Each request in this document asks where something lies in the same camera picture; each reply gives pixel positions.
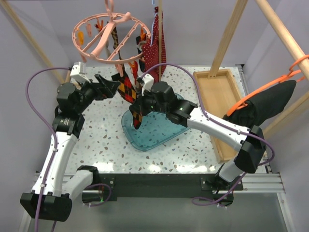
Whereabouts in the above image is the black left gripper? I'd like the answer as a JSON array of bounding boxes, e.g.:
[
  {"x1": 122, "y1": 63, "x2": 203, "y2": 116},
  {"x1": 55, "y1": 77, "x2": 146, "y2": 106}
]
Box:
[{"x1": 75, "y1": 74, "x2": 120, "y2": 114}]

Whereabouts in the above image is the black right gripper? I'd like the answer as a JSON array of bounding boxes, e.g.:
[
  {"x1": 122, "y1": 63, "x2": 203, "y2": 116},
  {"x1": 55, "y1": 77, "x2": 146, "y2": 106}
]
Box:
[{"x1": 130, "y1": 87, "x2": 168, "y2": 117}]

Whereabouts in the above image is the red black argyle sock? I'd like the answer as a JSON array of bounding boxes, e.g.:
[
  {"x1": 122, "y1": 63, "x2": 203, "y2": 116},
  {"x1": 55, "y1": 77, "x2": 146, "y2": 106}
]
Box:
[{"x1": 112, "y1": 66, "x2": 142, "y2": 130}]

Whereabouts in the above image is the red beige knit sock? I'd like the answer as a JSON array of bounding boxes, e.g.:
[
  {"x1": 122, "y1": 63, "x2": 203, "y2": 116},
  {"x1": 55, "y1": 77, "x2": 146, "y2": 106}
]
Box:
[{"x1": 128, "y1": 61, "x2": 141, "y2": 92}]

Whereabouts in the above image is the navy santa sock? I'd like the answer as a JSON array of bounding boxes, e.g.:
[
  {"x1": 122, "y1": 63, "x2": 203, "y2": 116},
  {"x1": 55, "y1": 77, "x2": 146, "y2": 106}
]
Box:
[{"x1": 136, "y1": 33, "x2": 147, "y2": 72}]

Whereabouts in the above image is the brown yellow argyle sock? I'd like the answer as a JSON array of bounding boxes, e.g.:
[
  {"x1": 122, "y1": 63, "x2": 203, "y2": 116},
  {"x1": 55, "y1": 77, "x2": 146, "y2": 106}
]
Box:
[{"x1": 111, "y1": 27, "x2": 119, "y2": 50}]

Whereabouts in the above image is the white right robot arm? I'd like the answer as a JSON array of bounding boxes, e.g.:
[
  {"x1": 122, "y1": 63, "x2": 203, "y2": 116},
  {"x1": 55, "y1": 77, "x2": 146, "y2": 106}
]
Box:
[{"x1": 129, "y1": 82, "x2": 266, "y2": 190}]

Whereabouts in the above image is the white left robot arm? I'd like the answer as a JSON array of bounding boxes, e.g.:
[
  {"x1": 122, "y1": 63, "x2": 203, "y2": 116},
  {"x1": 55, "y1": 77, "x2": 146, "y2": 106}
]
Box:
[{"x1": 20, "y1": 74, "x2": 120, "y2": 222}]

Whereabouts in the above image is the pink round clip hanger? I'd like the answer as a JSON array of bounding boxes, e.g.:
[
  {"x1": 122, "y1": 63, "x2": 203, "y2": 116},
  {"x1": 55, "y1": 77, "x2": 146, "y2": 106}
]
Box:
[{"x1": 71, "y1": 0, "x2": 151, "y2": 65}]

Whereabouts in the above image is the orange plastic hanger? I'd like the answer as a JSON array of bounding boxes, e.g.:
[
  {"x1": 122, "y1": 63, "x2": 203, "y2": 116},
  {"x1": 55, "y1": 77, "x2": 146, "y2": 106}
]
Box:
[{"x1": 226, "y1": 55, "x2": 309, "y2": 116}]

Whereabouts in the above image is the teal transparent plastic basin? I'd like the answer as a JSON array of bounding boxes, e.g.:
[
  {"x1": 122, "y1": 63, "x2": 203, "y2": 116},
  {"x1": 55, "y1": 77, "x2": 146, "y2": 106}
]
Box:
[{"x1": 121, "y1": 92, "x2": 194, "y2": 152}]

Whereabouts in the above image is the red polka dot garment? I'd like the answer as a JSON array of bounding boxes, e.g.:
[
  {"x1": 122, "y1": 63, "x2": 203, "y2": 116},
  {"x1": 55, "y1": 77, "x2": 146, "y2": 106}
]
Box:
[{"x1": 142, "y1": 6, "x2": 166, "y2": 72}]

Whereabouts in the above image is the wooden tray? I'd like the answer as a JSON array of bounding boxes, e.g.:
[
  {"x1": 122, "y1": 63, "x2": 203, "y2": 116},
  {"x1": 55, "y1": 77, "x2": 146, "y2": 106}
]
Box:
[{"x1": 193, "y1": 69, "x2": 242, "y2": 163}]

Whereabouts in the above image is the black garment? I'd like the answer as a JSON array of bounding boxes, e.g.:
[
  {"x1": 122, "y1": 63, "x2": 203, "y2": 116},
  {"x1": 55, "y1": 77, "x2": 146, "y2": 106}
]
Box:
[{"x1": 223, "y1": 80, "x2": 296, "y2": 128}]

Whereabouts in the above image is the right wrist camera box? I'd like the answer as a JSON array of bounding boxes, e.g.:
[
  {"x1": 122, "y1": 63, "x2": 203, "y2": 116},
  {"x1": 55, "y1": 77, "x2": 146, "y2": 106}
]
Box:
[{"x1": 137, "y1": 74, "x2": 154, "y2": 96}]

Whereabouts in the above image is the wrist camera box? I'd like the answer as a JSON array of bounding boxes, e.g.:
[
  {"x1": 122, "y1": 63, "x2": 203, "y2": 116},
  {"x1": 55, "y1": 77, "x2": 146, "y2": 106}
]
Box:
[
  {"x1": 137, "y1": 74, "x2": 154, "y2": 96},
  {"x1": 70, "y1": 62, "x2": 92, "y2": 84}
]

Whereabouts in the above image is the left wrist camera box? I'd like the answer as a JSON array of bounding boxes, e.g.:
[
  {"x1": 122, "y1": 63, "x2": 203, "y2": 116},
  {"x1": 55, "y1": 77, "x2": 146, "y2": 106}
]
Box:
[{"x1": 70, "y1": 62, "x2": 92, "y2": 84}]

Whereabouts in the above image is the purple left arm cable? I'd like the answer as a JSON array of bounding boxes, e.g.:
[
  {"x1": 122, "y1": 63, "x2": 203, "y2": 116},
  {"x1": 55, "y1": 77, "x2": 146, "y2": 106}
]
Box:
[{"x1": 26, "y1": 67, "x2": 113, "y2": 232}]

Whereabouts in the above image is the blue wire hanger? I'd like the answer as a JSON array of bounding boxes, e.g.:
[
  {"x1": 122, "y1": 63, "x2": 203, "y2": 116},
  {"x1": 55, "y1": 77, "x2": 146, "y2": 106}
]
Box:
[{"x1": 150, "y1": 0, "x2": 158, "y2": 46}]

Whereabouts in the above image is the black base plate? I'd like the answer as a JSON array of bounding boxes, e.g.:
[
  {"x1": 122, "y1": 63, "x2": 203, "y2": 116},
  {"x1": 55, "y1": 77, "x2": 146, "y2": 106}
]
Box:
[{"x1": 82, "y1": 174, "x2": 243, "y2": 203}]

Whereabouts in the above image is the wooden drying rack frame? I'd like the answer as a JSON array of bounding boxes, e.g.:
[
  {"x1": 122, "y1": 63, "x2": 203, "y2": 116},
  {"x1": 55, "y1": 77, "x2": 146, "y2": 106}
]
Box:
[{"x1": 0, "y1": 0, "x2": 309, "y2": 143}]

